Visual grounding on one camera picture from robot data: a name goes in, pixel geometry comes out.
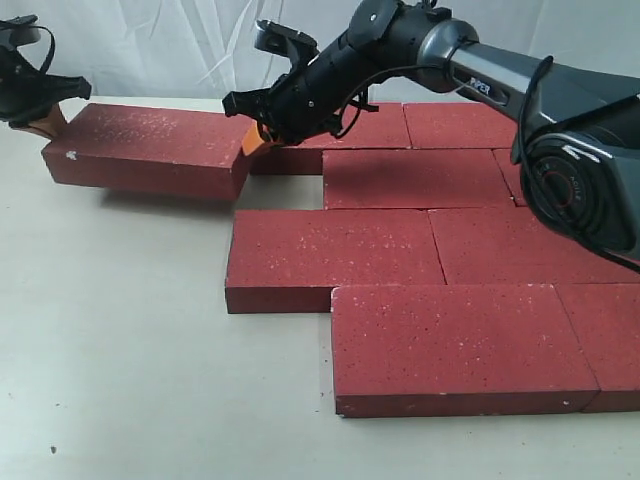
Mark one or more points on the red brick base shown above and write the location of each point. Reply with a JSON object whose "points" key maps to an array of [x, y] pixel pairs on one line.
{"points": [[509, 246], [385, 129], [457, 126]]}

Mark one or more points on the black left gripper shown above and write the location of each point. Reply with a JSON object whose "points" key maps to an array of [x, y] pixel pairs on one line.
{"points": [[30, 94]]}

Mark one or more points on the white backdrop cloth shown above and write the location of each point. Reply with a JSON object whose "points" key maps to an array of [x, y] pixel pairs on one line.
{"points": [[204, 49]]}

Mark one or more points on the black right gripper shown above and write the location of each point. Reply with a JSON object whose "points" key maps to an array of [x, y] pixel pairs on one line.
{"points": [[301, 104]]}

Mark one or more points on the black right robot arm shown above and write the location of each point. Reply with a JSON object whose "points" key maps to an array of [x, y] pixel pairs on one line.
{"points": [[577, 131]]}

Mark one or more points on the red brick far left base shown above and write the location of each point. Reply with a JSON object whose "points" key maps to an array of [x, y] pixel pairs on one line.
{"points": [[385, 129]]}

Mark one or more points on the red brick far right base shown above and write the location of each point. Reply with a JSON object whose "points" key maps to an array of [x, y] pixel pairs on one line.
{"points": [[457, 126]]}

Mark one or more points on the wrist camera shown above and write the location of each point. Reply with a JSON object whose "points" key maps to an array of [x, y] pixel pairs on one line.
{"points": [[298, 47], [19, 31]]}

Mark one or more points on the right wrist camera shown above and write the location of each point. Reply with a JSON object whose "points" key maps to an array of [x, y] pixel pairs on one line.
{"points": [[298, 47]]}

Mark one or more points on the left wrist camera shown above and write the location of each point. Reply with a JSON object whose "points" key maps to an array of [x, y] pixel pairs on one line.
{"points": [[19, 31]]}

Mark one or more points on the red brick centre base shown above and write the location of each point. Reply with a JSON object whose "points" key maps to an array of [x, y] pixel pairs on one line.
{"points": [[509, 246]]}

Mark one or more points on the red brick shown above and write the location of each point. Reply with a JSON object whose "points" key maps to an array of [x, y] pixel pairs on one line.
{"points": [[511, 175], [290, 261], [459, 350], [151, 150], [605, 319], [413, 179]]}

